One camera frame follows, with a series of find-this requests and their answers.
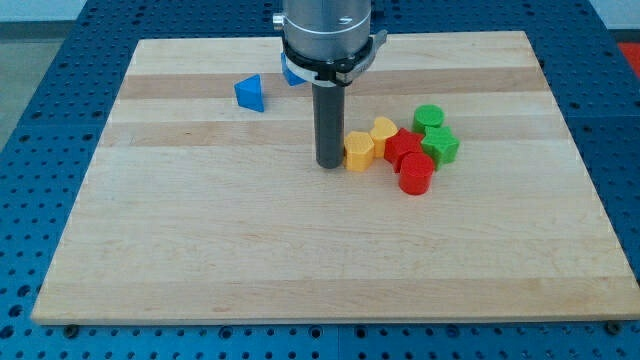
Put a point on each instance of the blue block behind arm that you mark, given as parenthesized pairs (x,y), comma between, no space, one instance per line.
(291,78)

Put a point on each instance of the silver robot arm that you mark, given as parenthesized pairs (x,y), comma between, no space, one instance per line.
(324,29)

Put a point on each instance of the red star block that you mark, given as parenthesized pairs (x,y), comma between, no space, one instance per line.
(404,142)

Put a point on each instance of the green star block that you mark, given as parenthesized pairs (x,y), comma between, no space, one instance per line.
(441,145)

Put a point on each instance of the yellow pentagon block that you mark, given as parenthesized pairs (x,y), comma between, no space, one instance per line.
(359,151)

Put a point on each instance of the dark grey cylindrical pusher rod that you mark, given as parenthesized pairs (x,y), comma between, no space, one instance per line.
(328,107)

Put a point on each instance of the yellow heart block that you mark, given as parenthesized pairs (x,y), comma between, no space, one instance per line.
(383,128)

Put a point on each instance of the red cylinder block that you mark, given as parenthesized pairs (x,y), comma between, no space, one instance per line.
(416,173)

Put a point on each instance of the blue triangle block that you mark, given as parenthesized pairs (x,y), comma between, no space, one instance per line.
(249,93)

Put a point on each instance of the wooden board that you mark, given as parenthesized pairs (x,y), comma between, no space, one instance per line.
(195,210)

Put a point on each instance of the green cylinder block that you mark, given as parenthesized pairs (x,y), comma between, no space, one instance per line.
(427,115)

